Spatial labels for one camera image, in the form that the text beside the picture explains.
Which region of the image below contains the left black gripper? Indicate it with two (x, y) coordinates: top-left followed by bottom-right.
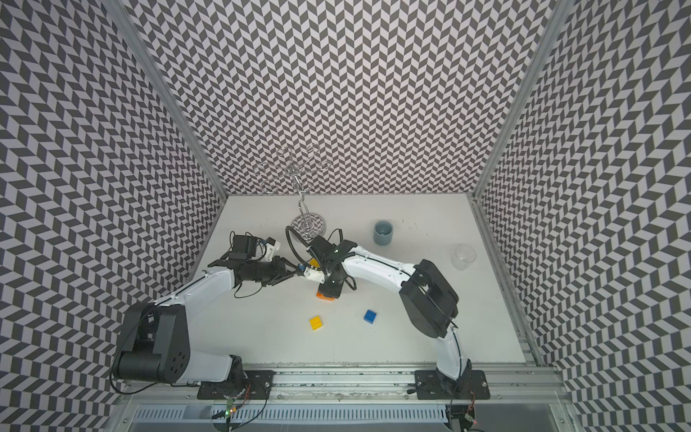
(247, 255), (301, 286)

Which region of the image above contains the orange lego brick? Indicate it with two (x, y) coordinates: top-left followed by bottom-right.
(316, 292), (336, 302)

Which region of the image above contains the small yellow lego brick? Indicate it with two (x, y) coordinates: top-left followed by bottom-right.
(309, 316), (323, 331)

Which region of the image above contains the blue lego brick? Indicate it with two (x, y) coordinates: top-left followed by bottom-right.
(363, 310), (377, 324)

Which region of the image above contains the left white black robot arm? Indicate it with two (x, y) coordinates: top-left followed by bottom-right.
(111, 257), (295, 384)

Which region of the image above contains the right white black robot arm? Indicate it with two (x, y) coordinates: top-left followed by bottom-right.
(307, 236), (473, 398)

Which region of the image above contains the grey-blue ceramic cup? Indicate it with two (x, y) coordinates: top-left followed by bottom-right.
(372, 221), (394, 246)

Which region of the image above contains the chrome mug tree stand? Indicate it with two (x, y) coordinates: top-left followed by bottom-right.
(257, 145), (329, 240)

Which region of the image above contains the clear glass cup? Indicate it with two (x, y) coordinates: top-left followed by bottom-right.
(452, 244), (477, 271)

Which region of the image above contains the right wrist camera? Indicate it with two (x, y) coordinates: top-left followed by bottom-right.
(300, 265), (325, 284)

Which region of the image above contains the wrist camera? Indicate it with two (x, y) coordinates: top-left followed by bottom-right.
(300, 265), (325, 284)
(229, 233), (281, 262)

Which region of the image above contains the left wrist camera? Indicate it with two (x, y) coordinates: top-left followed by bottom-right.
(229, 233), (281, 262)

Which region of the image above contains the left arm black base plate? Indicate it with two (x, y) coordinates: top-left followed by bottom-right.
(197, 370), (275, 401)

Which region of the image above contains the aluminium front rail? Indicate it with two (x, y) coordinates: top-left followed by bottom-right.
(115, 364), (573, 406)

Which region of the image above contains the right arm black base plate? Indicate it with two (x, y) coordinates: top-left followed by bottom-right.
(414, 368), (491, 401)

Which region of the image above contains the white ribbed cable duct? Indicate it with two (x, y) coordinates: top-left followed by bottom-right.
(131, 404), (448, 425)

